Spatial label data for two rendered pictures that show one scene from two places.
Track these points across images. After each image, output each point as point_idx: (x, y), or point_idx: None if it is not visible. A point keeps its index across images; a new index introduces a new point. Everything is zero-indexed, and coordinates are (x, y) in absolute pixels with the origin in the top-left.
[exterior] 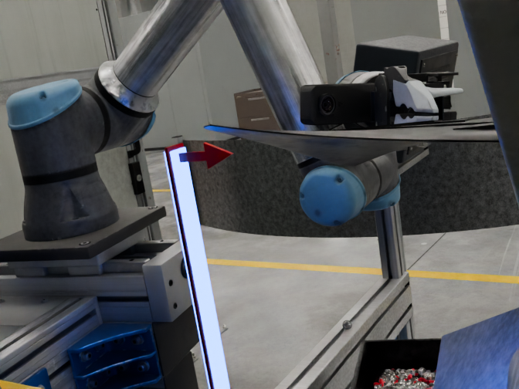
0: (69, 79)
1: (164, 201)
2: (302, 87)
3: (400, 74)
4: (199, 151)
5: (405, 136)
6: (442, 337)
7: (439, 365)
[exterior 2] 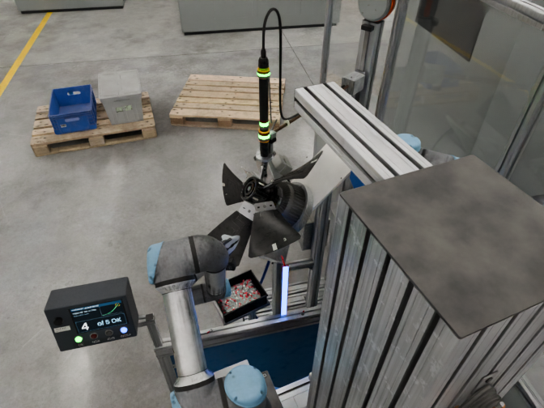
0: (231, 376)
1: None
2: (232, 262)
3: (229, 240)
4: (283, 261)
5: (284, 219)
6: (265, 255)
7: (269, 257)
